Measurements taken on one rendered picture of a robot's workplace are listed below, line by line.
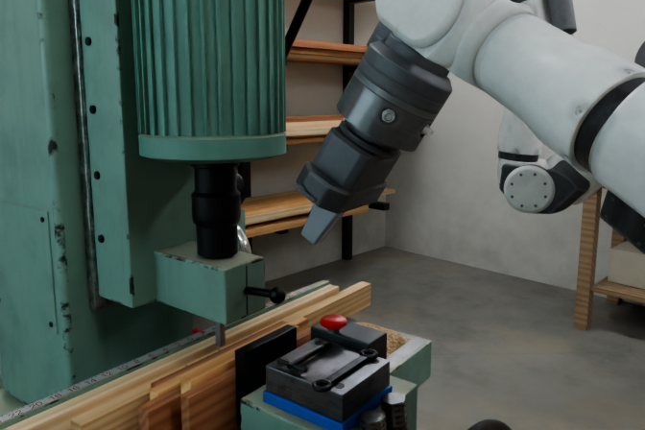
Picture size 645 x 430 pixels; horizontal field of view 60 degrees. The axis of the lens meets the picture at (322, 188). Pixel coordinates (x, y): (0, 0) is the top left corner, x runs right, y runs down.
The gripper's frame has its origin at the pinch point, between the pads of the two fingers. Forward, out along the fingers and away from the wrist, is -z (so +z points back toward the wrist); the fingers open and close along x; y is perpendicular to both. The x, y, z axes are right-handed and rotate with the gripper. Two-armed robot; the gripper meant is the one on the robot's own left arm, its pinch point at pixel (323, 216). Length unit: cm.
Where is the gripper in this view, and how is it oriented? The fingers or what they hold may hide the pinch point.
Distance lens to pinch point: 58.3
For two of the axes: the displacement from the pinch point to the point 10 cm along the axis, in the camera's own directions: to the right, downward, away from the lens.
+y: -7.4, -5.8, 3.5
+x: 4.9, -1.1, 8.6
